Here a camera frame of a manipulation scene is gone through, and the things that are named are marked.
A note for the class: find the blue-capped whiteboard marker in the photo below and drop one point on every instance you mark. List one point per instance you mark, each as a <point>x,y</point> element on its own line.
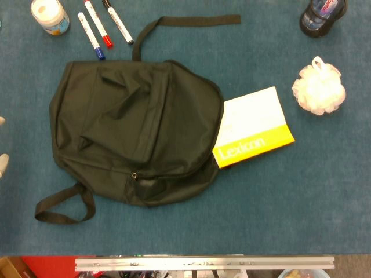
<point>88,33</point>

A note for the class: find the white jar cartoon label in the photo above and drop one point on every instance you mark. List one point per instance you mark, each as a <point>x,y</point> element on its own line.
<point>49,14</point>

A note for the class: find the black-capped whiteboard marker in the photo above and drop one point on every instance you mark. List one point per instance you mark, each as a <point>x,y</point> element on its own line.
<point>119,24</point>

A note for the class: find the white mesh bath loofah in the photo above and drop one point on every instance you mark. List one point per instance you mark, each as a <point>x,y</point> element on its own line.
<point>319,89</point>

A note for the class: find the white book yellow spine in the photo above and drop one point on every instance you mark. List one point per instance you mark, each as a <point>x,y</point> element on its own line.
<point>255,121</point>

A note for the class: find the red-capped whiteboard marker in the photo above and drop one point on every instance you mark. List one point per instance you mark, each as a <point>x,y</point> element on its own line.
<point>97,21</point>

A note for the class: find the light blue bowl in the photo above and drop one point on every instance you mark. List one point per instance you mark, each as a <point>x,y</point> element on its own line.
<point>301,273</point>

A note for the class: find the red box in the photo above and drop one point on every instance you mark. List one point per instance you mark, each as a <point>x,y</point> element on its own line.
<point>52,266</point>

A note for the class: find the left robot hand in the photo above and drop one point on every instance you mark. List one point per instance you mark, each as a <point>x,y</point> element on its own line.
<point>3,163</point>

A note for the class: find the black fabric backpack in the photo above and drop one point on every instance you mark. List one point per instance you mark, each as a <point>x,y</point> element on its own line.
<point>116,116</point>

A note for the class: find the clear plastic water bottle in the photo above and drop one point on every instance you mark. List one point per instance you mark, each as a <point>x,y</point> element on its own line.
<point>324,8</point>

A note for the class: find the brown cardboard box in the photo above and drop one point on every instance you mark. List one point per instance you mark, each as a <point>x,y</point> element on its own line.
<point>10,269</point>

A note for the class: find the aluminium profile rail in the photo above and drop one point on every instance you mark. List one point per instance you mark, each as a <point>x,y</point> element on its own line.
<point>203,263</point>

